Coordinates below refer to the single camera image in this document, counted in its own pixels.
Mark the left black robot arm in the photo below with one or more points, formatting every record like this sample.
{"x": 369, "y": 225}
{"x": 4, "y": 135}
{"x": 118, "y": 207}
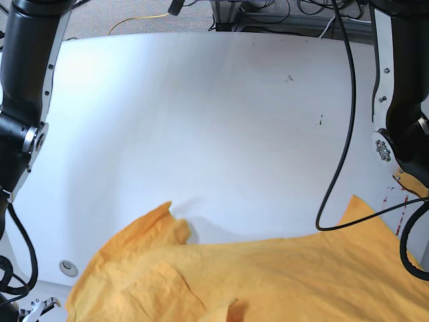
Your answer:
{"x": 400, "y": 31}

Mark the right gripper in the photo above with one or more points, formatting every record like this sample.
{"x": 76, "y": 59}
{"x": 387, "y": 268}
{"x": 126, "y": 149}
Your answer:
{"x": 38, "y": 309}

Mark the left table cable grommet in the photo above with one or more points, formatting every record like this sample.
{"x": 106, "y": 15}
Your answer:
{"x": 68, "y": 268}

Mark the orange T-shirt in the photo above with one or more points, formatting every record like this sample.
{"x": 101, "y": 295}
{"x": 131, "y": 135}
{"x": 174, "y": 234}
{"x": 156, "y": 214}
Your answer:
{"x": 149, "y": 272}

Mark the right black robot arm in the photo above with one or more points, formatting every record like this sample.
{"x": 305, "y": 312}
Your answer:
{"x": 33, "y": 37}

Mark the red tape rectangle marking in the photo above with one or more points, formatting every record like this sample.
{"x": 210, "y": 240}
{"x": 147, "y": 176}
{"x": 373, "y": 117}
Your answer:
{"x": 394, "y": 195}

